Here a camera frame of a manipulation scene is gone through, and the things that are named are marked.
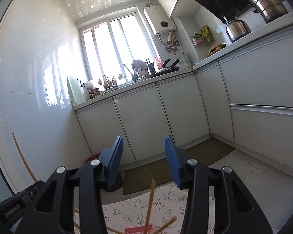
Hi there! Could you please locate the yellow green snack bag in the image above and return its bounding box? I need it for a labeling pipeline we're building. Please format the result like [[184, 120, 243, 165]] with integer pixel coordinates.
[[201, 25, 214, 44]]

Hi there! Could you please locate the woven basket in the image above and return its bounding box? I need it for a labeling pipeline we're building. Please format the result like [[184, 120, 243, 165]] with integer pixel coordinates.
[[208, 43, 227, 56]]

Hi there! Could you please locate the large steel stockpot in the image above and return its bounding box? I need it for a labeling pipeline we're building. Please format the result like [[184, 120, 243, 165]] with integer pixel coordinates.
[[249, 0, 288, 23]]

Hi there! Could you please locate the wooden chopstick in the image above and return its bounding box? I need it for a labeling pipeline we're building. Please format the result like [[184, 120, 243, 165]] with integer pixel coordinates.
[[12, 133, 38, 183], [143, 180, 156, 234], [152, 216, 177, 234]]

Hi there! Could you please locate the green cutting board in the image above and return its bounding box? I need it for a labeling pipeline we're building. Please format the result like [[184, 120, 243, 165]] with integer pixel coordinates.
[[67, 76, 86, 106]]

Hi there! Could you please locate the pink perforated utensil holder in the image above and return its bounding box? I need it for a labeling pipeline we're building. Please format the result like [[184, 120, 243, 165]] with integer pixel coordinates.
[[123, 224, 155, 234]]

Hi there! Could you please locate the floral tablecloth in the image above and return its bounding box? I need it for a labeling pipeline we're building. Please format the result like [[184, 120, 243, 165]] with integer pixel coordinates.
[[73, 181, 215, 234]]

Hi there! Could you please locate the white wall water heater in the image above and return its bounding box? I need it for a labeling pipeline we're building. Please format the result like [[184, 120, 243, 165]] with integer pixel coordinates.
[[143, 5, 177, 35]]

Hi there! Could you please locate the black frying pan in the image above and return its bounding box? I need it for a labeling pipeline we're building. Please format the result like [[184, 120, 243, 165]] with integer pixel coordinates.
[[153, 59, 180, 77]]

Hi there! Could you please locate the steel kettle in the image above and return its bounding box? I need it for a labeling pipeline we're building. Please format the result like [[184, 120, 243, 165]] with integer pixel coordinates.
[[223, 13, 252, 43]]

